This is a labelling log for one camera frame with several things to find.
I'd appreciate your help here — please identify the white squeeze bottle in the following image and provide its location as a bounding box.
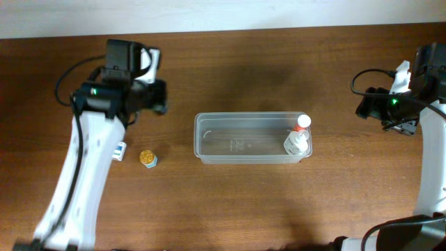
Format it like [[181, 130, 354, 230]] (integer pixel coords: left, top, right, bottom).
[[284, 130, 309, 155]]

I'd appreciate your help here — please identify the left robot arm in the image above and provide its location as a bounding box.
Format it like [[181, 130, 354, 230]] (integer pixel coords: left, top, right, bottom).
[[13, 39, 168, 250]]

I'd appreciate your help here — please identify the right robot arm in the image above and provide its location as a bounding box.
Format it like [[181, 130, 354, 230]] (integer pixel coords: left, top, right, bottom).
[[332, 43, 445, 250]]

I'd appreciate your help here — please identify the clear plastic container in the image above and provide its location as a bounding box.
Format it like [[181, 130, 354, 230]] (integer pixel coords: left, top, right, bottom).
[[194, 112, 313, 165]]

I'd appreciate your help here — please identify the white blue small box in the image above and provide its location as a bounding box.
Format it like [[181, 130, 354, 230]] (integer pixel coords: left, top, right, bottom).
[[112, 142, 127, 161]]

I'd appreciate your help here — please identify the gold lid small jar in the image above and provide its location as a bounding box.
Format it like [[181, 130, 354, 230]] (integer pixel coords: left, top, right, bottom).
[[139, 150, 157, 169]]

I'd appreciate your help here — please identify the orange tube white cap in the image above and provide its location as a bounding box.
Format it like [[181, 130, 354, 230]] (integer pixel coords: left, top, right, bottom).
[[293, 114, 312, 132]]

